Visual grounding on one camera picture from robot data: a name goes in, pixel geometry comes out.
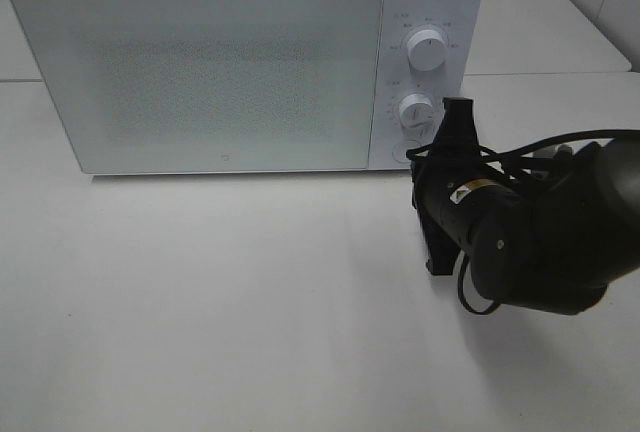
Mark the round white door button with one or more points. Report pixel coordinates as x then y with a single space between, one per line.
400 149

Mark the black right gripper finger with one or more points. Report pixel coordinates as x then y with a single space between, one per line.
442 250
457 129

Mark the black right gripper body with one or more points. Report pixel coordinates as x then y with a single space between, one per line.
454 192

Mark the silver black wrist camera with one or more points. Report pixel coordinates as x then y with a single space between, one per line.
552 159

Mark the white microwave door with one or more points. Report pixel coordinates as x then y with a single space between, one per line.
201 86

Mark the white microwave knob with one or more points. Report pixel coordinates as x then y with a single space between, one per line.
416 111
426 48

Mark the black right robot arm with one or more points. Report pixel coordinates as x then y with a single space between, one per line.
547 226

